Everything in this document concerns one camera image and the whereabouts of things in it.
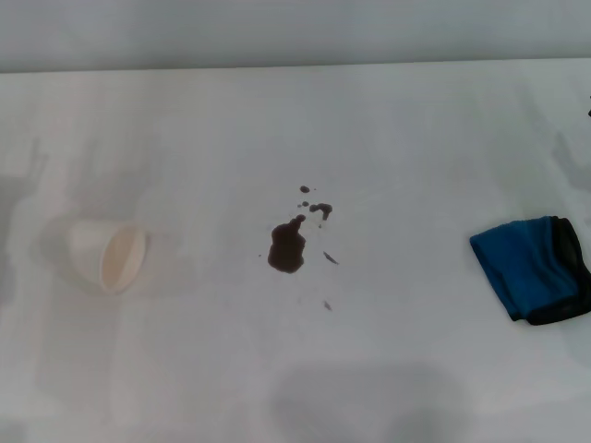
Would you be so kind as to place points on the white paper cup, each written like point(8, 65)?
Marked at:
point(122, 258)

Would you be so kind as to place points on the blue rag with black trim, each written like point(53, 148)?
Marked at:
point(517, 263)

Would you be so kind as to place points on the large black water puddle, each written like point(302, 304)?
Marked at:
point(286, 249)

